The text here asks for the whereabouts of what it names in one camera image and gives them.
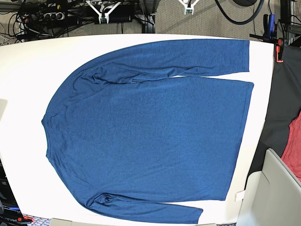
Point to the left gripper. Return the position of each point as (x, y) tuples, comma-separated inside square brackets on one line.
[(188, 4)]

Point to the black aluminium frame post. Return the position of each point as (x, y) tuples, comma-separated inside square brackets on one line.
[(149, 9)]

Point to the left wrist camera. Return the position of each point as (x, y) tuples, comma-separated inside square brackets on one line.
[(188, 11)]

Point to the red black clamp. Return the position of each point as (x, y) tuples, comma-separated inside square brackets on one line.
[(279, 50)]

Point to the blue handled tool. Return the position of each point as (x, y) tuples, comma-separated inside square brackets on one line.
[(271, 23)]

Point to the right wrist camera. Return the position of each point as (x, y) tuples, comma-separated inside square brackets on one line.
[(103, 20)]

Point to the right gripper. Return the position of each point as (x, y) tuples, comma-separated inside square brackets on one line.
[(103, 7)]

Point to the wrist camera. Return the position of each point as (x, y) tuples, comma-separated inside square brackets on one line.
[(188, 11), (103, 20)]

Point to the dark grey cloth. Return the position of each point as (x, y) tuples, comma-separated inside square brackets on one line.
[(284, 106)]

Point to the red cloth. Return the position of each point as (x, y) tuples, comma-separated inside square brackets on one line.
[(292, 153)]

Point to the grey plastic bin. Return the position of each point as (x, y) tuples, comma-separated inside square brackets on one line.
[(272, 196)]

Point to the small red clamp bottom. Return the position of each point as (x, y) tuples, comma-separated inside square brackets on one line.
[(25, 219)]

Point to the black box with label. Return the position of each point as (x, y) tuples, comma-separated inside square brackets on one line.
[(7, 201)]

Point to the blue long-sleeve shirt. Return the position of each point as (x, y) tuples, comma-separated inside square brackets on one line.
[(134, 133)]

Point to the white power strip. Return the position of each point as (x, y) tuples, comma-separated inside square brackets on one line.
[(54, 16)]

